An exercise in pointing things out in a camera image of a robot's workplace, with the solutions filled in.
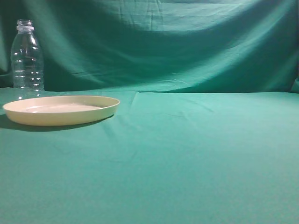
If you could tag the cream plastic plate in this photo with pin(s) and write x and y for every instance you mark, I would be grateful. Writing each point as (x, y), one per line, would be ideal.
(61, 110)

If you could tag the green cloth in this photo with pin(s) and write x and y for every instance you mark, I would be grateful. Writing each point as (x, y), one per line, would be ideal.
(207, 130)

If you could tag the clear plastic bottle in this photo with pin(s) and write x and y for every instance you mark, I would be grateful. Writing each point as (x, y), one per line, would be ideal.
(27, 62)

